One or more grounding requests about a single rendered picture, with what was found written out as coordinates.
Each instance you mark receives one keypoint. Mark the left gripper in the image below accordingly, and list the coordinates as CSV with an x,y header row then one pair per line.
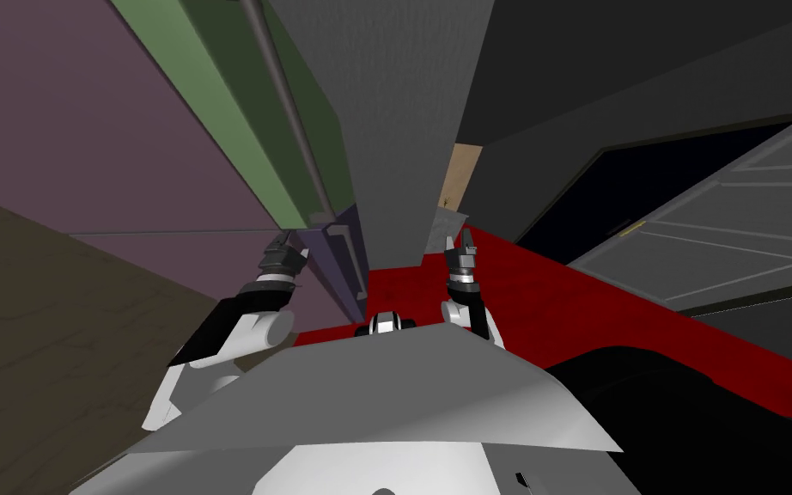
x,y
282,256

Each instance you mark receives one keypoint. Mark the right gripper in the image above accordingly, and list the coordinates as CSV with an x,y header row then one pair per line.
x,y
463,264

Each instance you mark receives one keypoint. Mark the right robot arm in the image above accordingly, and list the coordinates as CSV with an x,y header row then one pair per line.
x,y
469,306

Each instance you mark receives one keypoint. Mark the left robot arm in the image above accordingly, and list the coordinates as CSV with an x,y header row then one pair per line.
x,y
245,330

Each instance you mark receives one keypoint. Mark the dark purple panel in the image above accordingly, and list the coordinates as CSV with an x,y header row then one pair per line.
x,y
331,261

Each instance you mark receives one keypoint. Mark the green door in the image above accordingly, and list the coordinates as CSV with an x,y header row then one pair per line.
x,y
214,103

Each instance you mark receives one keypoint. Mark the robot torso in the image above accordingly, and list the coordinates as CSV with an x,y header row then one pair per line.
x,y
382,392

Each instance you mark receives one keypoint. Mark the grey panelled door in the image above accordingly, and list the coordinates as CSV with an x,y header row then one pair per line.
x,y
746,227

